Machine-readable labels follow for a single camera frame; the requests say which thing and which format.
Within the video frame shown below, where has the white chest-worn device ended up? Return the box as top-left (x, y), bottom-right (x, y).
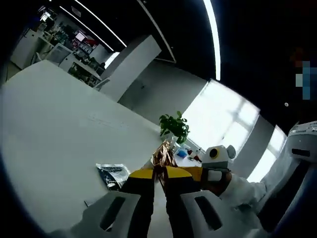
top-left (287, 121), bottom-right (317, 163)

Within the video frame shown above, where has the narrow window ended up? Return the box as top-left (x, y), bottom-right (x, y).
top-left (247, 125), bottom-right (288, 183)

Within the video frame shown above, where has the blue white skincare sachet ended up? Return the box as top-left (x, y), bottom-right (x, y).
top-left (96, 163), bottom-right (131, 191)

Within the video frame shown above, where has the potted green plant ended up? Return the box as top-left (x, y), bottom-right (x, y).
top-left (158, 111), bottom-right (190, 145)

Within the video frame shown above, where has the ceiling light strip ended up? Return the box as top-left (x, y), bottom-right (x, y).
top-left (203, 0), bottom-right (221, 81)

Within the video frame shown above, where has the person's right hand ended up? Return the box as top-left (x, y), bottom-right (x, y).
top-left (208, 172), bottom-right (234, 198)

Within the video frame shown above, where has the gold foil skincare sachet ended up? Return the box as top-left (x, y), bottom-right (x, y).
top-left (151, 140), bottom-right (178, 191)

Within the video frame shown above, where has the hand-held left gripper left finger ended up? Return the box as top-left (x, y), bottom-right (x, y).
top-left (70, 169), bottom-right (156, 238)

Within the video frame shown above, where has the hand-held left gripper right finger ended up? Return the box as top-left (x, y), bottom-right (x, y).
top-left (163, 165), bottom-right (264, 238)

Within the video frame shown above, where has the white mesh office chair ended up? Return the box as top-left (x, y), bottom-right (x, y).
top-left (47, 43), bottom-right (72, 66)

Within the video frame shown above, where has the large window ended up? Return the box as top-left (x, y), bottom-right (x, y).
top-left (183, 79), bottom-right (261, 159)

